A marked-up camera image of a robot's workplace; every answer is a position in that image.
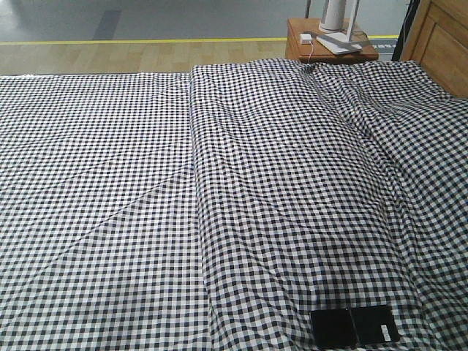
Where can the black foldable smartphone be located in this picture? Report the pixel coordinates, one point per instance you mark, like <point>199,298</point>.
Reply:
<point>349,327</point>

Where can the checkered bed sheet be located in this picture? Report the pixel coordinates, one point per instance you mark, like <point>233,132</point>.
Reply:
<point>99,238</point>

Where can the white desk lamp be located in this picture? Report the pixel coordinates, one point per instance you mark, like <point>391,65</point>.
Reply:
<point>345,41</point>

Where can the checkered quilt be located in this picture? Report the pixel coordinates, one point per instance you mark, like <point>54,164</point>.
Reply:
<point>325,187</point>

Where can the wooden nightstand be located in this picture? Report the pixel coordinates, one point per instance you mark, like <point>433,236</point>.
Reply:
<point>316,52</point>

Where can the white charger adapter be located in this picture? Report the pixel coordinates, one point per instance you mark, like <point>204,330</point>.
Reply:
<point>305,38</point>

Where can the white cylindrical humidifier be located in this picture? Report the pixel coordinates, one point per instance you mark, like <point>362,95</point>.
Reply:
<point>332,19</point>

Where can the wooden headboard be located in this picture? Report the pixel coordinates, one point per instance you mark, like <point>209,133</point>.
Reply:
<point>437,41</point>

